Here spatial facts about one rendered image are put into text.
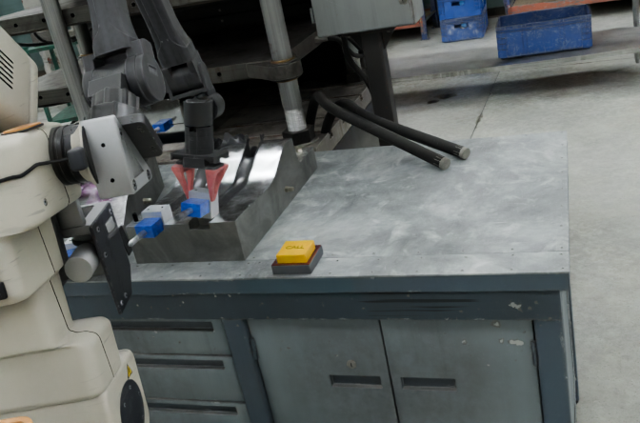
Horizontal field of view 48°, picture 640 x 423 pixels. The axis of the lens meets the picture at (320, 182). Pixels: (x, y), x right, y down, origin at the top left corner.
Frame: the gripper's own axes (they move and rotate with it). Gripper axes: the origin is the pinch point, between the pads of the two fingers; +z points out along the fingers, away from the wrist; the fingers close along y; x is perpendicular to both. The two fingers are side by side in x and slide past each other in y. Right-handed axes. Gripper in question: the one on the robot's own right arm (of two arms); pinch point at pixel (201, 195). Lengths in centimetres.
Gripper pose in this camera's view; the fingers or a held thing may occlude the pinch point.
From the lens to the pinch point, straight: 147.8
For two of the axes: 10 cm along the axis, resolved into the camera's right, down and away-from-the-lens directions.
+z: -0.1, 9.7, 2.5
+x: -3.0, 2.4, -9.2
